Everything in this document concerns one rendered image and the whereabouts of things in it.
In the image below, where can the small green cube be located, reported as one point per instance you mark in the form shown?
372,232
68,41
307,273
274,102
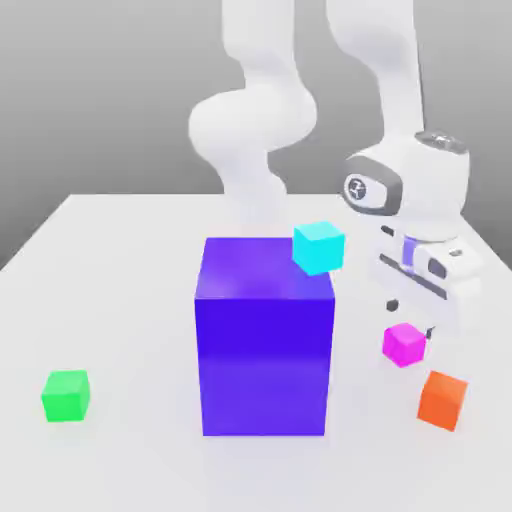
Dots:
64,396

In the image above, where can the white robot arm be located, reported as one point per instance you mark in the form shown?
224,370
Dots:
256,120

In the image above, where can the small cyan cube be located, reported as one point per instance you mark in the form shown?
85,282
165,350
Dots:
318,250

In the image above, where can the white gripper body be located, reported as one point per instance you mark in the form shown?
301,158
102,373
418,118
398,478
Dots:
404,296

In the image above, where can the small orange cube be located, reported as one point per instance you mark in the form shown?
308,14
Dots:
442,402

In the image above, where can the large purple box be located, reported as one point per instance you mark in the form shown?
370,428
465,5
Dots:
264,352

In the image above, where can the small magenta cube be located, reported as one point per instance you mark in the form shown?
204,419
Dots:
403,346

